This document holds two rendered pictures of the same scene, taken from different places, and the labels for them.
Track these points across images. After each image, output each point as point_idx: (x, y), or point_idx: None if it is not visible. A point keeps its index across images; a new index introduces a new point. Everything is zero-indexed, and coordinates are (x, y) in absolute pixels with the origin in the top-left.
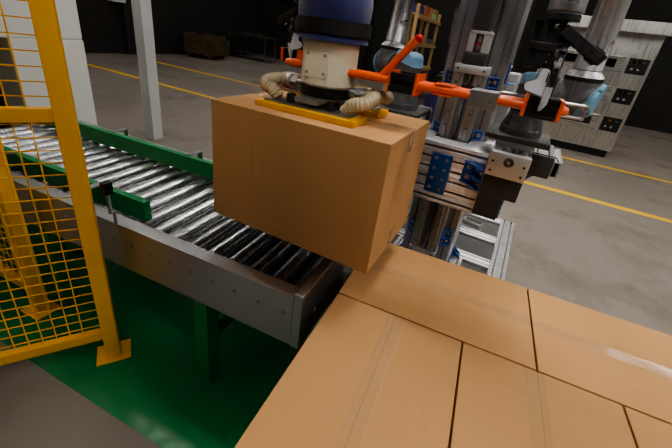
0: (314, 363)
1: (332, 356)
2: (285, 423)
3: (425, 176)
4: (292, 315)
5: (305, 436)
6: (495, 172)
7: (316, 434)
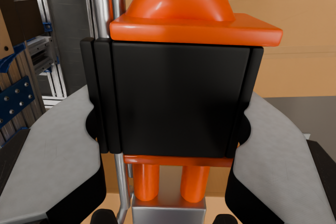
0: (273, 86)
1: (265, 80)
2: (313, 83)
3: (23, 109)
4: None
5: (318, 71)
6: (4, 37)
7: (316, 67)
